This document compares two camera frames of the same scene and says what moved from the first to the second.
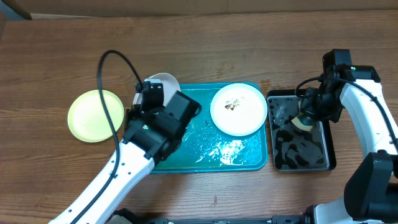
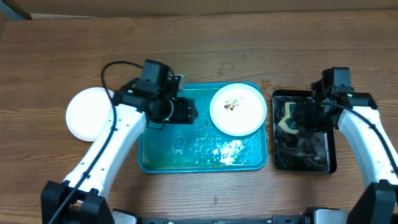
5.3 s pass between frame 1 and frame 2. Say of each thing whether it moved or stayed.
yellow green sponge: moved
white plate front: moved
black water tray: stayed
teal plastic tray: stayed
